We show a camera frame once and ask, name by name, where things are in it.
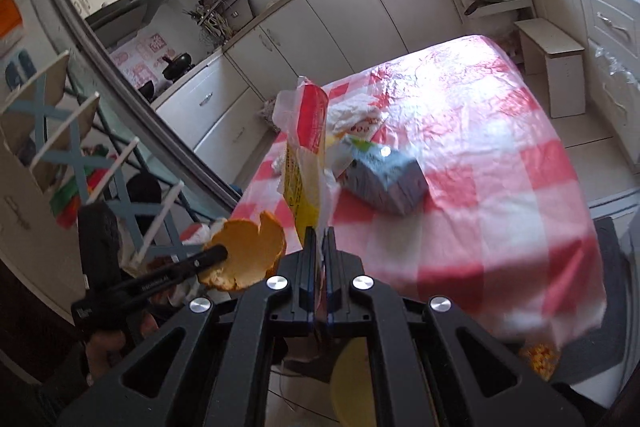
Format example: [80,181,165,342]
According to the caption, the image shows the plastic bag on drawer handle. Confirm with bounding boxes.
[592,44,640,92]

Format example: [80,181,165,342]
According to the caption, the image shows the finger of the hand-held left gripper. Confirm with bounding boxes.
[124,245,230,304]

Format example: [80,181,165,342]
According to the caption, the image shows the yellow plastic bucket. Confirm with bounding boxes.
[330,337,379,427]

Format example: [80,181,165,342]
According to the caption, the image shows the black shoe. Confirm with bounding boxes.
[125,172,163,208]

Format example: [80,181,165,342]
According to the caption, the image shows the utensil rack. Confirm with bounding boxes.
[187,0,256,45]

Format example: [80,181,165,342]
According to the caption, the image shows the red checked plastic tablecloth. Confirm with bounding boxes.
[230,34,608,353]

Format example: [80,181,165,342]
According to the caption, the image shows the white wooden stool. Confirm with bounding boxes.
[515,18,587,118]

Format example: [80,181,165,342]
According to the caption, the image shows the white base cabinets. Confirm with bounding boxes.
[150,0,466,168]

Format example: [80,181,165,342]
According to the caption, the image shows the person's left hand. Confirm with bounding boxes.
[82,313,162,381]

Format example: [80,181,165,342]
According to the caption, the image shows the white blue shoe rack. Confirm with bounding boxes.
[0,52,185,275]

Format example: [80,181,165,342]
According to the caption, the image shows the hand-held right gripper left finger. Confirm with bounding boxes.
[57,227,321,427]

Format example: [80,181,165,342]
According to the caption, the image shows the range hood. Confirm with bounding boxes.
[85,0,181,32]

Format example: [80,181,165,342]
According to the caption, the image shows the blue white milk carton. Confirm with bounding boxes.
[340,141,429,216]

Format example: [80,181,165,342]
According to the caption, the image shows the blue hanging pouch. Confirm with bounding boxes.
[5,49,38,95]

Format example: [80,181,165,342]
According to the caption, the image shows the red white shoe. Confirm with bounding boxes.
[179,218,228,259]

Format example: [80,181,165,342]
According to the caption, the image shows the black wok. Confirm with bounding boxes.
[162,52,196,80]

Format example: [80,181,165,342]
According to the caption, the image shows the orange peel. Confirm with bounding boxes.
[197,210,287,292]

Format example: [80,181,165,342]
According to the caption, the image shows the white plastic bag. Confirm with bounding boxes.
[326,99,393,142]

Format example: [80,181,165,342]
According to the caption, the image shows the yellow red snack bag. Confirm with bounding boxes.
[275,77,342,253]

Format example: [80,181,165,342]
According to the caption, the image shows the green red slippers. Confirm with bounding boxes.
[52,167,108,228]

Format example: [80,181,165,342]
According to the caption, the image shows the floral waste bin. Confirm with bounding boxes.
[257,99,281,132]

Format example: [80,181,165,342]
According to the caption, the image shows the orange hanging bag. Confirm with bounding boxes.
[0,0,26,40]

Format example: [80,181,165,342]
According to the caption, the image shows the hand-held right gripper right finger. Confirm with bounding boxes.
[322,227,587,427]

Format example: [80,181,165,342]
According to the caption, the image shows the grey sliding door frame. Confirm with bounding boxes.
[30,0,242,214]

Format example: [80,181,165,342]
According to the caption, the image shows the red patterned wall sticker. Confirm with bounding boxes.
[110,32,173,82]

